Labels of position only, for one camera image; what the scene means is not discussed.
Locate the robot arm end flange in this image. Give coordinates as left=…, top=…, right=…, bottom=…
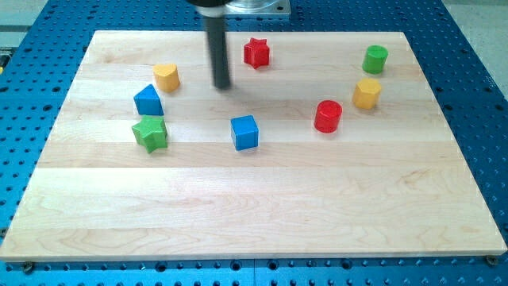
left=187, top=0, right=231, bottom=18

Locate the yellow hexagon block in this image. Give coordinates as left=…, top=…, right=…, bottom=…
left=352, top=78, right=382, bottom=110

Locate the blue cube block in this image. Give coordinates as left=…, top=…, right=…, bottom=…
left=230, top=115, right=259, bottom=151

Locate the light wooden board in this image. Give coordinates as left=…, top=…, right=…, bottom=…
left=1, top=30, right=506, bottom=262

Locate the red cylinder block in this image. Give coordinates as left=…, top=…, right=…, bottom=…
left=314, top=100, right=342, bottom=133

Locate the red star block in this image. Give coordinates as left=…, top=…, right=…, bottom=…
left=244, top=37, right=270, bottom=69

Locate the green star block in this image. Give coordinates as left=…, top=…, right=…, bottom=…
left=132, top=115, right=167, bottom=153

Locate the yellow heart block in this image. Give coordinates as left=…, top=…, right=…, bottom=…
left=152, top=64, right=180, bottom=93

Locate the blue triangle block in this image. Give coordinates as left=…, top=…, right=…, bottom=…
left=133, top=84, right=164, bottom=116

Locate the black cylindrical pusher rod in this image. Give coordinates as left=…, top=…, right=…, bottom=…
left=203, top=17, right=230, bottom=90

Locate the green cylinder block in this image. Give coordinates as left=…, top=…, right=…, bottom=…
left=362, top=45, right=389, bottom=74

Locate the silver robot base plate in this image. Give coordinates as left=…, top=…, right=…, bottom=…
left=225, top=0, right=291, bottom=16

